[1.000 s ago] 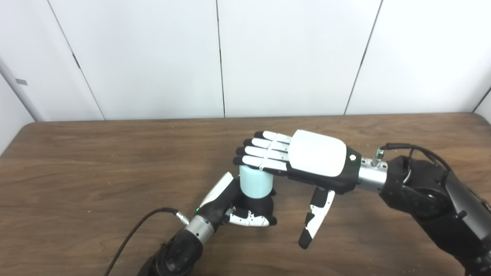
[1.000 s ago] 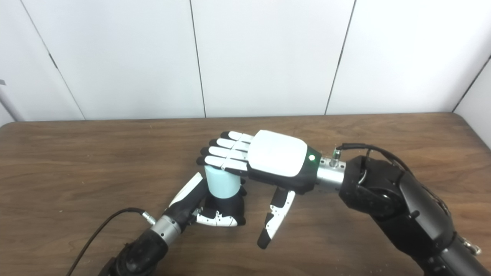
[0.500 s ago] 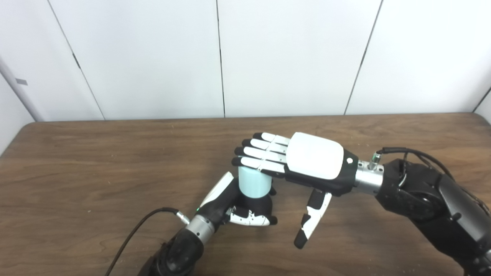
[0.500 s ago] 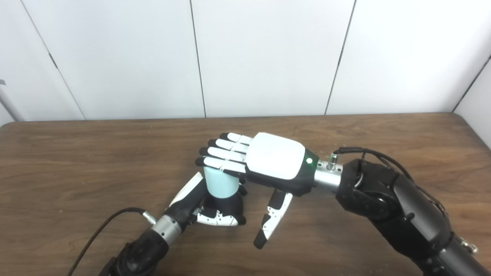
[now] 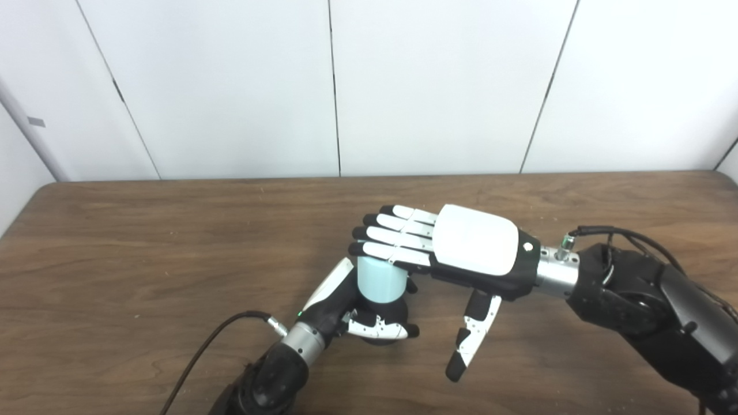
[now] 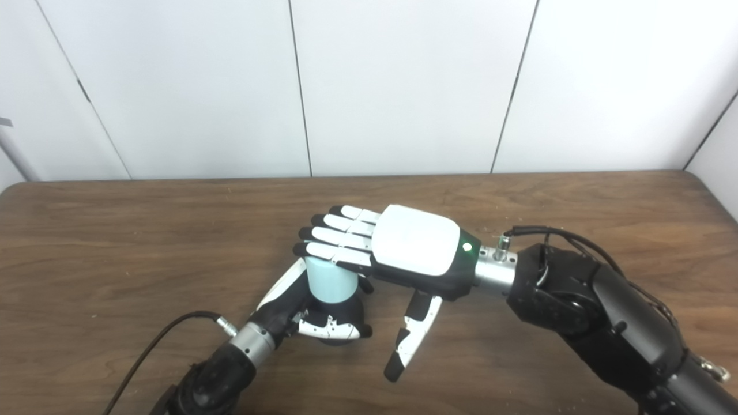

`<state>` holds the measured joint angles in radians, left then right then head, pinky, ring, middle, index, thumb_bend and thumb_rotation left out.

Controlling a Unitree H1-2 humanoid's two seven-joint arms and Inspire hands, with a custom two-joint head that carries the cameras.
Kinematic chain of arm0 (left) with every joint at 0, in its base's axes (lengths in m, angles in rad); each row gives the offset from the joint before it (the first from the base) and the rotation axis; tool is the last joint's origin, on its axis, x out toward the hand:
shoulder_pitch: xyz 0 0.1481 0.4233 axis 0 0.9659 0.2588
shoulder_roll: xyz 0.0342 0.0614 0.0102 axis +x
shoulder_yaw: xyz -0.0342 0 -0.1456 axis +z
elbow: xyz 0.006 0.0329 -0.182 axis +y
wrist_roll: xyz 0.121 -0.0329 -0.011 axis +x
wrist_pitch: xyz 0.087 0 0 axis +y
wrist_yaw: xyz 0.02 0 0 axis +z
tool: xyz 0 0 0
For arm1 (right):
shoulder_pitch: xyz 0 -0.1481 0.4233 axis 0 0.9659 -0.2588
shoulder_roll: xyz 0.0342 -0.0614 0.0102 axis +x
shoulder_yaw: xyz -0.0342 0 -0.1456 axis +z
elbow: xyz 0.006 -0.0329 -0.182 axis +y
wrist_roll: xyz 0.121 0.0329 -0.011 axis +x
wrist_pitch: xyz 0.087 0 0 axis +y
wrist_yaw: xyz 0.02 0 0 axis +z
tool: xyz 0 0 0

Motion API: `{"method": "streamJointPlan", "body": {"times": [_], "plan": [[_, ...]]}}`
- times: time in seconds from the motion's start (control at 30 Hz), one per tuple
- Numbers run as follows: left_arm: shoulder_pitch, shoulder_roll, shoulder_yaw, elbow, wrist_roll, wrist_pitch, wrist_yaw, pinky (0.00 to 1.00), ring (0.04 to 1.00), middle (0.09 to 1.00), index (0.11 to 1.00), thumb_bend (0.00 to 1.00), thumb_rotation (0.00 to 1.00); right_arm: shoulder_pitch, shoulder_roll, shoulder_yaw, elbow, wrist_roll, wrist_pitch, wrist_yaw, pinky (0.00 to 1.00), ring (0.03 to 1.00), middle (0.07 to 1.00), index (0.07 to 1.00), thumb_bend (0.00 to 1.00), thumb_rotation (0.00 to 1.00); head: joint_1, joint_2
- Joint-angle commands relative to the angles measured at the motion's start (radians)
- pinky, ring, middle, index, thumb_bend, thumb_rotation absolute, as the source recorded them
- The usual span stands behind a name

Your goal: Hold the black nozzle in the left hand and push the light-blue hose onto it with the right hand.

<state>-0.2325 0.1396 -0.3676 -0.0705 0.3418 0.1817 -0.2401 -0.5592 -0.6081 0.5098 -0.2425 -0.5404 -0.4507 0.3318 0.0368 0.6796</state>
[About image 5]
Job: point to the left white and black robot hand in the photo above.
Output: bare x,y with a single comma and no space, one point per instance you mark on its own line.
331,302

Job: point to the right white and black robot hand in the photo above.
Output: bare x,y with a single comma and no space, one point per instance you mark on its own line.
473,248

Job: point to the black nozzle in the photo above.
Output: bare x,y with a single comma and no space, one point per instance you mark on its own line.
386,323

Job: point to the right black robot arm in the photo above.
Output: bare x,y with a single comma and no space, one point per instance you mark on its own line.
651,305

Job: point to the grey tape piece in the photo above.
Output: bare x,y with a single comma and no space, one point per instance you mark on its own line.
36,121

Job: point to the white corner post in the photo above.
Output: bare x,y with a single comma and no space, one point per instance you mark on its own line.
31,132

